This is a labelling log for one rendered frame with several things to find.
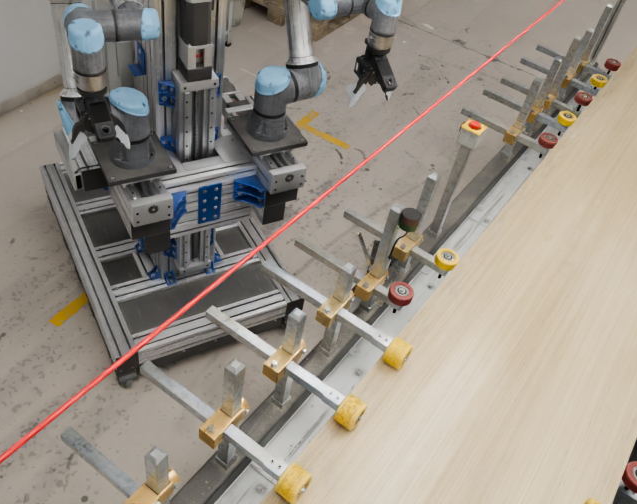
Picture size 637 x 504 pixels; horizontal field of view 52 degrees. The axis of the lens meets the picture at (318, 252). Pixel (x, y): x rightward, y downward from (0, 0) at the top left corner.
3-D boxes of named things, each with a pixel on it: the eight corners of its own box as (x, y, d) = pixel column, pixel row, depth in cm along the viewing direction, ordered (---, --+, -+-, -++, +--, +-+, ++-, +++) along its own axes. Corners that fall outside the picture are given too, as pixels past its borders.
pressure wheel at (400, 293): (377, 312, 214) (385, 289, 206) (390, 298, 219) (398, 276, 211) (398, 325, 212) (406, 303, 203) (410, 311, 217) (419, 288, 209)
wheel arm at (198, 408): (139, 374, 170) (138, 366, 167) (149, 365, 172) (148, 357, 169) (290, 491, 153) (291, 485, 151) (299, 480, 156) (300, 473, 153)
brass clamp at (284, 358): (260, 372, 176) (261, 361, 173) (289, 342, 185) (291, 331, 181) (277, 385, 174) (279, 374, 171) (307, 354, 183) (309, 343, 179)
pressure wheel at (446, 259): (432, 286, 226) (441, 264, 218) (425, 269, 232) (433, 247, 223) (453, 285, 228) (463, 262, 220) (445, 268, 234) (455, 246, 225)
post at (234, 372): (216, 462, 181) (224, 364, 148) (225, 453, 184) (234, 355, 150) (226, 470, 180) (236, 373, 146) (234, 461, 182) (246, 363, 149)
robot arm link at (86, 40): (99, 14, 149) (105, 32, 144) (103, 57, 157) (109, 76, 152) (63, 15, 147) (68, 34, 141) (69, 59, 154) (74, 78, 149)
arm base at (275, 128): (239, 121, 237) (241, 97, 230) (276, 114, 243) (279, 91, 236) (257, 145, 228) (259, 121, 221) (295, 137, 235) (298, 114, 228)
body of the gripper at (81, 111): (105, 113, 169) (101, 72, 160) (115, 132, 164) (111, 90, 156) (75, 118, 166) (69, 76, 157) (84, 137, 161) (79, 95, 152)
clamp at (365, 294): (353, 294, 215) (356, 284, 211) (374, 272, 224) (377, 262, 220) (367, 303, 213) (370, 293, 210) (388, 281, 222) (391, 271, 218)
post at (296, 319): (270, 410, 200) (288, 312, 166) (277, 402, 202) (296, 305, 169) (279, 417, 199) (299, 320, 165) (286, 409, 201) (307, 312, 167)
